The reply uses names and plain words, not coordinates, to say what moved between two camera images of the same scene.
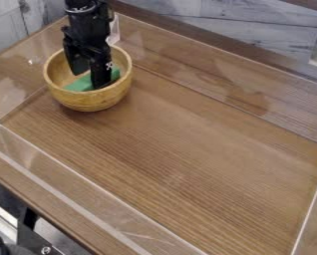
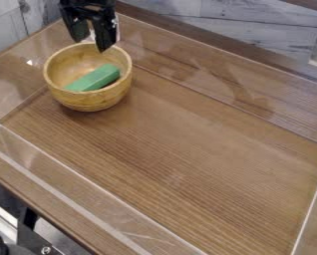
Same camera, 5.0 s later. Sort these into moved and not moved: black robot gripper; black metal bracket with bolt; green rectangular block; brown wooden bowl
Moved: black robot gripper
Not moved: brown wooden bowl; green rectangular block; black metal bracket with bolt
